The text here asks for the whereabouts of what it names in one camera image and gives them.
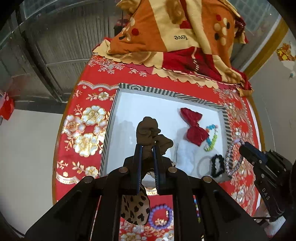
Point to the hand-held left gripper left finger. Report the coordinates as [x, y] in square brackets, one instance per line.
[138, 162]

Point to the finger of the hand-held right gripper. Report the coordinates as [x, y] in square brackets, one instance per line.
[252, 153]

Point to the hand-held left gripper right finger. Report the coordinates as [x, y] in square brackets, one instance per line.
[157, 166]

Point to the brown scrunchie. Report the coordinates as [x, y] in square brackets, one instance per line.
[148, 132]

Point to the black scrunchie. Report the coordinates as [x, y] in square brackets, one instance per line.
[212, 166]

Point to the colourful beaded ornament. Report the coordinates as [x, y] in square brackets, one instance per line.
[209, 146]

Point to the red bow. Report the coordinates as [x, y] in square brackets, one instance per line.
[194, 134]

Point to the striped-rim white box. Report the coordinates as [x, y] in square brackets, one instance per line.
[129, 109]

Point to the clear thin bangle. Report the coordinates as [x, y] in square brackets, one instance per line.
[198, 165]

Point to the leopard print scrunchie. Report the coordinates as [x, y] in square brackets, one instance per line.
[135, 208]

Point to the red floral tablecloth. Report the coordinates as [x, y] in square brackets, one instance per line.
[87, 74]

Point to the orange and red blanket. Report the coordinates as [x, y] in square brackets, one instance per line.
[150, 30]

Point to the grey metal gate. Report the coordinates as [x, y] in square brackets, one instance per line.
[57, 46]

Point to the red box on floor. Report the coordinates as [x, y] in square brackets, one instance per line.
[7, 107]

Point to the yellow wooden frame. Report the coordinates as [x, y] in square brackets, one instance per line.
[266, 51]

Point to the red and gold wall decoration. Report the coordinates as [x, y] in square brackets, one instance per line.
[285, 52]

